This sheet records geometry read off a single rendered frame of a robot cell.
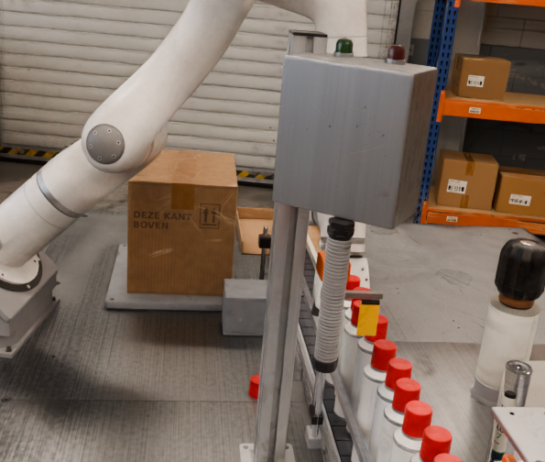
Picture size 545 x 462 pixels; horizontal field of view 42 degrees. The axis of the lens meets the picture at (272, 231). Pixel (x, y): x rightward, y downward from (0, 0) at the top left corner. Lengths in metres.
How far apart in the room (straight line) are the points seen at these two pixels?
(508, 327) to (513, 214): 3.78
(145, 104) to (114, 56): 4.30
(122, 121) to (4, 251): 0.38
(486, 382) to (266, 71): 4.28
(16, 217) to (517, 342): 0.94
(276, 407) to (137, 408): 0.29
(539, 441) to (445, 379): 0.62
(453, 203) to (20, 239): 3.85
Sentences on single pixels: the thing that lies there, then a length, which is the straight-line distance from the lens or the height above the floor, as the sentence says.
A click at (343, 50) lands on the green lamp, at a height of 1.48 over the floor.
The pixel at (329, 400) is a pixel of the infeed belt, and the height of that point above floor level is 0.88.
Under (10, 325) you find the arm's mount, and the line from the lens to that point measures 1.47.
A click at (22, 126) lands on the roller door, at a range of 5.95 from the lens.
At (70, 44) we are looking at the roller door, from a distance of 5.72.
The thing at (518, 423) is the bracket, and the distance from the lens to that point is 0.82.
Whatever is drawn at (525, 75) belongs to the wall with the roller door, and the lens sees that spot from 5.68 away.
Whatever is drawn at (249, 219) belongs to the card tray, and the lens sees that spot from 2.26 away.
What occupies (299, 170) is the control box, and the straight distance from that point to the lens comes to 0.91.
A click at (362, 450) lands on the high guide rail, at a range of 1.04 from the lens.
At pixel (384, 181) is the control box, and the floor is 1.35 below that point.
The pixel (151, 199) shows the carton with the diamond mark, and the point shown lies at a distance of 1.60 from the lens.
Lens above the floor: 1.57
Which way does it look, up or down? 20 degrees down
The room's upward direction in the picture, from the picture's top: 5 degrees clockwise
